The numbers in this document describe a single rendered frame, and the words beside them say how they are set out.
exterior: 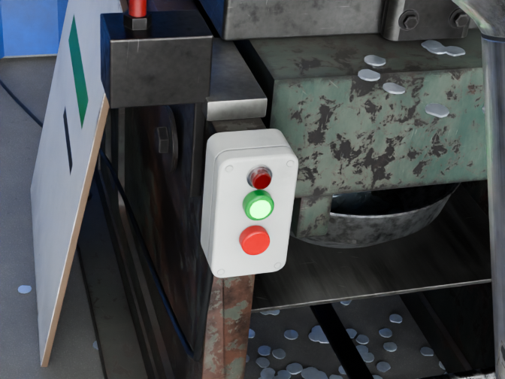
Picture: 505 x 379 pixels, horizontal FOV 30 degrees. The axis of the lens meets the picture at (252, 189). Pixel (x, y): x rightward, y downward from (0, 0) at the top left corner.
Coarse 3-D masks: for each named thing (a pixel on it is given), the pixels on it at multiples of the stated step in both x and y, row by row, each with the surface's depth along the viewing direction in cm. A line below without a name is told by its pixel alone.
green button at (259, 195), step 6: (252, 192) 85; (258, 192) 85; (264, 192) 85; (246, 198) 85; (252, 198) 85; (258, 198) 85; (264, 198) 85; (270, 198) 85; (246, 204) 85; (252, 204) 85; (270, 204) 85; (246, 210) 85; (270, 210) 86; (246, 216) 86
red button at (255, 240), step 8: (248, 232) 87; (256, 232) 87; (264, 232) 87; (240, 240) 87; (248, 240) 87; (256, 240) 87; (264, 240) 88; (248, 248) 88; (256, 248) 88; (264, 248) 88
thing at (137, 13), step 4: (132, 0) 84; (136, 0) 84; (140, 0) 84; (144, 0) 85; (132, 4) 84; (136, 4) 84; (140, 4) 84; (144, 4) 85; (132, 8) 85; (136, 8) 85; (140, 8) 85; (144, 8) 85; (132, 12) 85; (136, 12) 85; (140, 12) 85; (144, 12) 85; (132, 16) 85; (136, 16) 85; (140, 16) 85
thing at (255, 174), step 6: (252, 168) 84; (258, 168) 84; (264, 168) 84; (270, 168) 85; (246, 174) 84; (252, 174) 84; (258, 174) 83; (264, 174) 84; (270, 174) 85; (246, 180) 84; (252, 180) 84; (258, 180) 84; (264, 180) 84; (270, 180) 84; (252, 186) 85; (258, 186) 84; (264, 186) 84
